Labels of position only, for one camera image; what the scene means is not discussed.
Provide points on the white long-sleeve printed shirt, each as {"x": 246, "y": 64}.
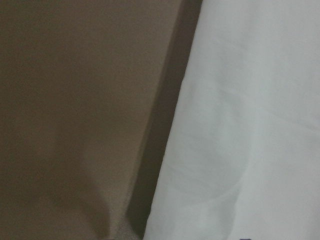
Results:
{"x": 242, "y": 161}

